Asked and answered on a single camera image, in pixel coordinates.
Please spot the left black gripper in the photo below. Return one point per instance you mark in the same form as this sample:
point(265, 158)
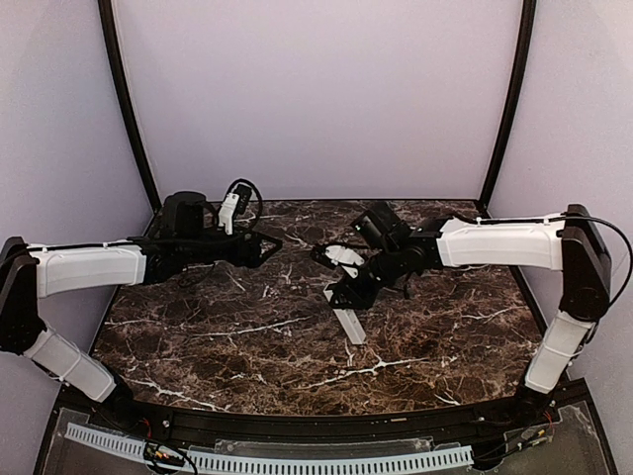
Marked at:
point(253, 247)

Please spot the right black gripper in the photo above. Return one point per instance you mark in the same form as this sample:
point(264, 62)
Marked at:
point(356, 285)

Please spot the white remote control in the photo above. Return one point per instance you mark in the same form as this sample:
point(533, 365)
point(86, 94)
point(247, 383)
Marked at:
point(347, 318)

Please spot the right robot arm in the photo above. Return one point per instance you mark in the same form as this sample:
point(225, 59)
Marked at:
point(392, 251)

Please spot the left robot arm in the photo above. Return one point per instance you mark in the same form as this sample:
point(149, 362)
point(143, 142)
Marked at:
point(189, 231)

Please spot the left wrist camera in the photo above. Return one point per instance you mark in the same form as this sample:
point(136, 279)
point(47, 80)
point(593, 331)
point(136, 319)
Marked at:
point(237, 199)

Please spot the black front rail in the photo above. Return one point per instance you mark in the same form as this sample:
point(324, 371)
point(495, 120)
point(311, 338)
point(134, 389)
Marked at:
point(478, 423)

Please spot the white slotted cable duct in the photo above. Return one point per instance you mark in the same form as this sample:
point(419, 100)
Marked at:
point(198, 461)

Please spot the black left frame post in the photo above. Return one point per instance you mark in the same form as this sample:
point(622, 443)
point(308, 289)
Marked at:
point(126, 106)

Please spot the black frame post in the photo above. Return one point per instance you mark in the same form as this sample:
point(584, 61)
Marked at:
point(520, 58)
point(126, 106)

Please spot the black right frame post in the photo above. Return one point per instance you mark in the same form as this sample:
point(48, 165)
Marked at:
point(520, 58)

